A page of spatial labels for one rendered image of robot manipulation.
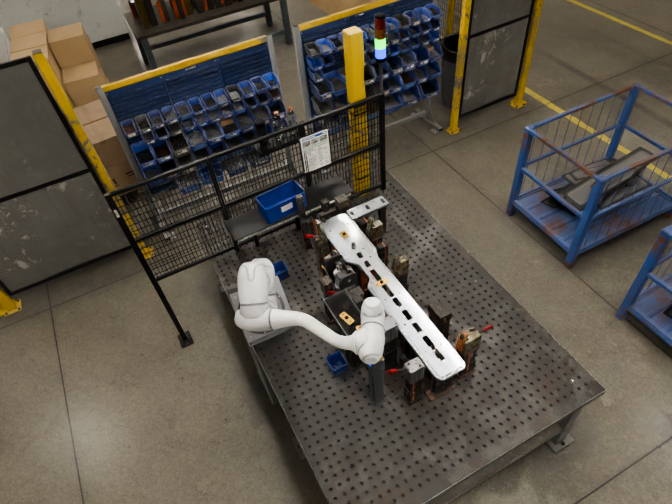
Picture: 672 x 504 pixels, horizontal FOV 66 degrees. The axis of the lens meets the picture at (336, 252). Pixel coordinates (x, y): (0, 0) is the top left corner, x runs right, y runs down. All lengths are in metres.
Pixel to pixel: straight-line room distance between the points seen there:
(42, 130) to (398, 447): 3.22
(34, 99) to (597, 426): 4.38
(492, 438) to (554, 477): 0.85
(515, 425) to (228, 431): 1.93
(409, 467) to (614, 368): 1.92
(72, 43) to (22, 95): 2.80
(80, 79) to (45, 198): 2.33
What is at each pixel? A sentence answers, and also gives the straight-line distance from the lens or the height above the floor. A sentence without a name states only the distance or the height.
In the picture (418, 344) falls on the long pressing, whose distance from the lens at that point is 2.86.
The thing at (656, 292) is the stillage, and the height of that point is 0.16.
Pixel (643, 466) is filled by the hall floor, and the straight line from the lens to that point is 3.97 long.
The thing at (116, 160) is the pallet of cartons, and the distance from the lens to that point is 5.54.
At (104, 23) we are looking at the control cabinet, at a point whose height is 0.32.
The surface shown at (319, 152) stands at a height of 1.28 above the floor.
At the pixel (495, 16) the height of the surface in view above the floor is 1.17.
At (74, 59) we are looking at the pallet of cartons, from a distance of 6.98.
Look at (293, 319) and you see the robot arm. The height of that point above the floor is 1.49.
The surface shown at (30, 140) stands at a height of 1.43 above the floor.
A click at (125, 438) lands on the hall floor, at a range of 4.12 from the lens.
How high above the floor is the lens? 3.42
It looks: 47 degrees down
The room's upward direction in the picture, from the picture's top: 7 degrees counter-clockwise
